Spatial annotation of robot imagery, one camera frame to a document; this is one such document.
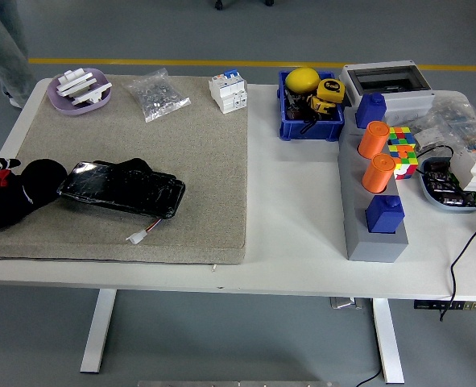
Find white table leg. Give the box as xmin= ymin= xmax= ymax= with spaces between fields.
xmin=371 ymin=298 xmax=406 ymax=385
xmin=79 ymin=289 xmax=118 ymax=374

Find grey-brown mat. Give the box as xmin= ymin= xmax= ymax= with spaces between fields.
xmin=0 ymin=74 xmax=250 ymax=266

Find white circuit breaker blue switch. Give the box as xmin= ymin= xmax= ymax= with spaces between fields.
xmin=208 ymin=68 xmax=249 ymax=115

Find clear bags of components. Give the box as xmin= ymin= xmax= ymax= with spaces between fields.
xmin=413 ymin=93 xmax=476 ymax=156

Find grey block holder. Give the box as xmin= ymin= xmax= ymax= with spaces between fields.
xmin=337 ymin=120 xmax=409 ymax=264

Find grey enclosure box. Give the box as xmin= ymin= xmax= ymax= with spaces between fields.
xmin=338 ymin=60 xmax=437 ymax=125

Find orange cylinder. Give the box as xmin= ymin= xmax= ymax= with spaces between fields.
xmin=361 ymin=152 xmax=397 ymax=194
xmin=357 ymin=120 xmax=391 ymax=160

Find silver bracket under table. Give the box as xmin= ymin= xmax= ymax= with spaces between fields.
xmin=329 ymin=297 xmax=364 ymax=310

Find blue-grey bowl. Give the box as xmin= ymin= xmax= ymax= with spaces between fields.
xmin=417 ymin=156 xmax=476 ymax=214

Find black table control panel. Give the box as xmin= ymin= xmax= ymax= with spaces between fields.
xmin=413 ymin=299 xmax=476 ymax=311

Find black floor cable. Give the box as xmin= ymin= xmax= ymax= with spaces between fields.
xmin=354 ymin=368 xmax=384 ymax=387

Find colourful puzzle cube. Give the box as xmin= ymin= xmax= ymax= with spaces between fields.
xmin=387 ymin=126 xmax=420 ymax=181

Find black electronic components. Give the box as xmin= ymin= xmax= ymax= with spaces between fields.
xmin=425 ymin=160 xmax=466 ymax=206

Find purple bowl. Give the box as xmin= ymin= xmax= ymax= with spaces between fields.
xmin=46 ymin=68 xmax=113 ymax=117

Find blue block with knob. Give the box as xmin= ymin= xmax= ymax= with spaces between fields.
xmin=365 ymin=194 xmax=406 ymax=235
xmin=354 ymin=92 xmax=388 ymax=130

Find yellow black tool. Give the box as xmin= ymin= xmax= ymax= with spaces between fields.
xmin=306 ymin=94 xmax=338 ymax=118

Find black chair base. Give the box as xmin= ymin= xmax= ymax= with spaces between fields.
xmin=214 ymin=0 xmax=275 ymax=10

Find brown part in bin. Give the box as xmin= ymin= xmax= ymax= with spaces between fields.
xmin=284 ymin=89 xmax=309 ymax=121

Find yellow tape measure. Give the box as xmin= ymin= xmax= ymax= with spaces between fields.
xmin=316 ymin=77 xmax=346 ymax=104

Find yellow ball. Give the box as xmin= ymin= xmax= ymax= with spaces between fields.
xmin=284 ymin=67 xmax=321 ymax=94

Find blue plastic bin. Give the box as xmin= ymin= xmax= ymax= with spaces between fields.
xmin=276 ymin=69 xmax=346 ymax=142

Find white connector with wires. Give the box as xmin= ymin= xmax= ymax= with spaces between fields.
xmin=125 ymin=218 xmax=167 ymax=244

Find clear bag of screws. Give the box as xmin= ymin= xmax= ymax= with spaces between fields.
xmin=123 ymin=67 xmax=192 ymax=123

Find black glossy panel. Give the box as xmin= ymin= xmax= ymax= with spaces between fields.
xmin=56 ymin=157 xmax=187 ymax=220

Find white plastic bracket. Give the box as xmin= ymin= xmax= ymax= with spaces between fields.
xmin=62 ymin=69 xmax=86 ymax=85
xmin=56 ymin=73 xmax=97 ymax=98
xmin=71 ymin=82 xmax=113 ymax=107

